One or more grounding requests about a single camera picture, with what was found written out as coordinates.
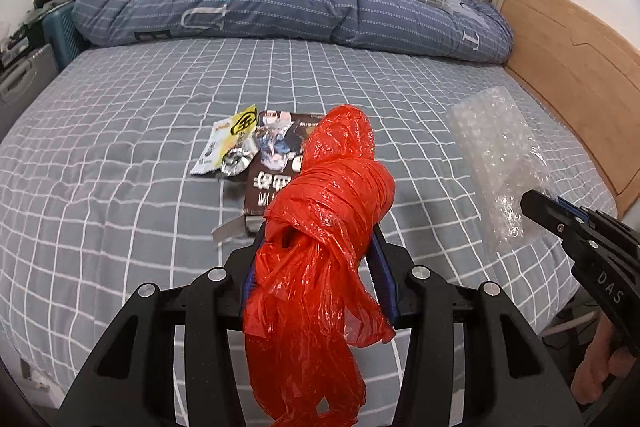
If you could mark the clear bubble wrap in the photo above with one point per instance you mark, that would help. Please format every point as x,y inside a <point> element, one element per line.
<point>495,157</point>

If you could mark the person's right hand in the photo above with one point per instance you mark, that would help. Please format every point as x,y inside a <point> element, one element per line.
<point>592,372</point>

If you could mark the blue striped quilt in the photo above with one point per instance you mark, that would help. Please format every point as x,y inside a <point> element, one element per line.
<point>280,7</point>

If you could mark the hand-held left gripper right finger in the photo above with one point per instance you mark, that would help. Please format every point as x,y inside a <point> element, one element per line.
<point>386,282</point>

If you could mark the white yellow snack wrapper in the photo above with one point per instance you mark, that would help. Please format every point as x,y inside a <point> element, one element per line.
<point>225,132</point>

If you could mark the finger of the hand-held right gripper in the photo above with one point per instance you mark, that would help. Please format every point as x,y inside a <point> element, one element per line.
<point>545,209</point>
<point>575,211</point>

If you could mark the grey suitcase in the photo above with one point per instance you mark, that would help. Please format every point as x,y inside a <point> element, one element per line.
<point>25,82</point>

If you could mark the red plastic bag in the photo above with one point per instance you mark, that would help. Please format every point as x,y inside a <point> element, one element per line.
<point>320,207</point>

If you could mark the teal suitcase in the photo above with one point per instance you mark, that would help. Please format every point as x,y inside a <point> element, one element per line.
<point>60,37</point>

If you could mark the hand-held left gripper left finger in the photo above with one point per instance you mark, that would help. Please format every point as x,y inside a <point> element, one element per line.
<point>232,269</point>

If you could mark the grey checkered bed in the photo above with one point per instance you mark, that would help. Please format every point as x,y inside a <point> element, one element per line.
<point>125,157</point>

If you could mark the wooden headboard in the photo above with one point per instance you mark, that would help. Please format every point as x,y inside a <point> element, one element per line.
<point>575,57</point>

